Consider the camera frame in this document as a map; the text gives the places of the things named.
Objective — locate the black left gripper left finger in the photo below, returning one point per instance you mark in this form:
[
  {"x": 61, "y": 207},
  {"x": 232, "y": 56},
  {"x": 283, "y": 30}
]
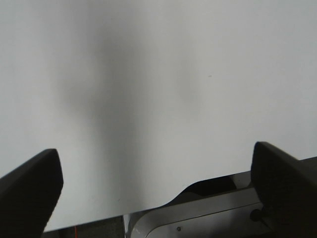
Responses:
[{"x": 29, "y": 194}]

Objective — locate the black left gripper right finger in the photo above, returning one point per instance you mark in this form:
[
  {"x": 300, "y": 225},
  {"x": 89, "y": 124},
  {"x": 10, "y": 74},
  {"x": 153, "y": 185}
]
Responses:
[{"x": 287, "y": 188}]

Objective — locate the grey robot base frame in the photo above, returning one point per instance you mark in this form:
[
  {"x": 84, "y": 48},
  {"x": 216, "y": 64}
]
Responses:
[{"x": 225, "y": 207}]

